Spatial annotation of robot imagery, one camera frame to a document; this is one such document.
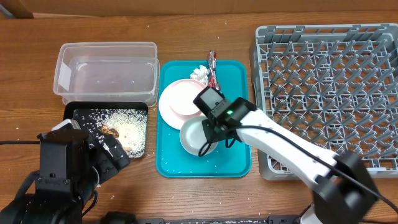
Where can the pink plate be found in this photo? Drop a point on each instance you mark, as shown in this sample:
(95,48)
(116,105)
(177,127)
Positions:
(172,118)

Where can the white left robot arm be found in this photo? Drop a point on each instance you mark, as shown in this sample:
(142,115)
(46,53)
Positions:
(72,165)

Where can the black plastic tray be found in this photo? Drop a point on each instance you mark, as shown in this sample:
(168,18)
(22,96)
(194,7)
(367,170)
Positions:
(72,106)

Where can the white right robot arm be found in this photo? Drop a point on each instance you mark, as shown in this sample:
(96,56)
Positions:
(342,188)

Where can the teal serving tray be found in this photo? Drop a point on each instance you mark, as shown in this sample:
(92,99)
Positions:
(173,161)

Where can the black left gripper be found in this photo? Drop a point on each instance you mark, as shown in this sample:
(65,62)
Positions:
(109,167)

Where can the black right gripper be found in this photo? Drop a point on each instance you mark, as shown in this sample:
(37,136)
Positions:
(211,135)

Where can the rice and food waste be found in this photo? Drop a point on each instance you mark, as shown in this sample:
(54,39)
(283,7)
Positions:
(128,126)

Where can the grey bowl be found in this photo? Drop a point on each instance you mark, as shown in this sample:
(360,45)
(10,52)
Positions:
(192,135)

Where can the clear plastic container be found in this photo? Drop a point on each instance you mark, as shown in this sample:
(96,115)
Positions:
(108,72)

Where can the crumpled white tissue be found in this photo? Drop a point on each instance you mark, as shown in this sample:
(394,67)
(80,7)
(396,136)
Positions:
(200,74)

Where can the pink bowl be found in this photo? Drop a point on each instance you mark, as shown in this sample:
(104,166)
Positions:
(183,95)

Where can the red foil snack wrapper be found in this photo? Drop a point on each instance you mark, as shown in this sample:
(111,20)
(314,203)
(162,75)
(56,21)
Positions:
(212,78)

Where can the grey dishwasher rack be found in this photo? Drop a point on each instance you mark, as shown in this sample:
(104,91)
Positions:
(333,85)

